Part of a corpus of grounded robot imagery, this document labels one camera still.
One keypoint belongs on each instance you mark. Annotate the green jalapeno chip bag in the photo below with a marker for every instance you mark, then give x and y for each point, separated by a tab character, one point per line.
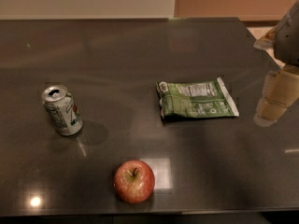
203	100

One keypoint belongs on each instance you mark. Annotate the silver green soda can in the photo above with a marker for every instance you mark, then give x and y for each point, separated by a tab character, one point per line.
59	103

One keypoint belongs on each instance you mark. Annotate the red apple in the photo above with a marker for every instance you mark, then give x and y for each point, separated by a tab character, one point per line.
134	181

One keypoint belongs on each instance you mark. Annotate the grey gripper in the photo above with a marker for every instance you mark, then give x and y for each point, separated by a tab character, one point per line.
288	42

